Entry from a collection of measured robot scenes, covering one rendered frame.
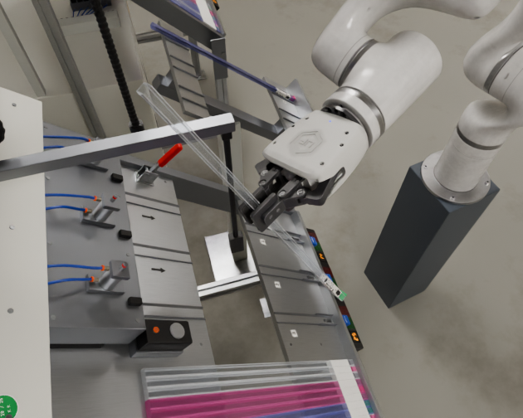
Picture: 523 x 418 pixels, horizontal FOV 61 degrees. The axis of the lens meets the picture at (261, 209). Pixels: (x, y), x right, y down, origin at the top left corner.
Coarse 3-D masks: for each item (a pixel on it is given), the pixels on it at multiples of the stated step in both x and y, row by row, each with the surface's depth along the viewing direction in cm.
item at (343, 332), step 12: (300, 216) 116; (300, 228) 114; (312, 252) 110; (324, 288) 105; (336, 312) 101; (348, 336) 98; (348, 348) 97; (360, 372) 94; (372, 396) 91; (372, 408) 90
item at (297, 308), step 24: (240, 216) 102; (288, 216) 116; (264, 240) 102; (264, 264) 97; (288, 264) 103; (264, 288) 92; (288, 288) 97; (312, 288) 104; (288, 312) 92; (312, 312) 98; (288, 336) 88; (312, 336) 93; (336, 336) 99; (288, 360) 84; (312, 360) 88
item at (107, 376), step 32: (128, 192) 81; (160, 192) 87; (160, 224) 82; (160, 256) 77; (160, 288) 73; (192, 288) 78; (192, 320) 74; (64, 352) 56; (96, 352) 59; (128, 352) 62; (192, 352) 70; (64, 384) 54; (96, 384) 57; (128, 384) 60; (64, 416) 52; (96, 416) 55; (128, 416) 57
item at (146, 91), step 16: (144, 96) 38; (160, 96) 39; (160, 112) 39; (176, 128) 41; (192, 144) 43; (208, 160) 45; (224, 176) 47; (240, 192) 50; (272, 224) 55; (288, 240) 59; (304, 256) 62; (320, 272) 67
